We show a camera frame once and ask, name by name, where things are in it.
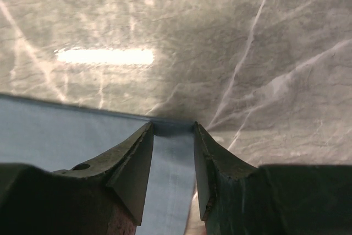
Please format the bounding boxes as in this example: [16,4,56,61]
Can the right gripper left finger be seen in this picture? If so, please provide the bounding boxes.
[1,122,153,234]

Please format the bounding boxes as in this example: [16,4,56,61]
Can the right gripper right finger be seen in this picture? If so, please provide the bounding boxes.
[194,123,351,234]

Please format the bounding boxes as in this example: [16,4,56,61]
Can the slate blue t shirt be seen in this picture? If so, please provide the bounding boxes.
[1,94,195,234]

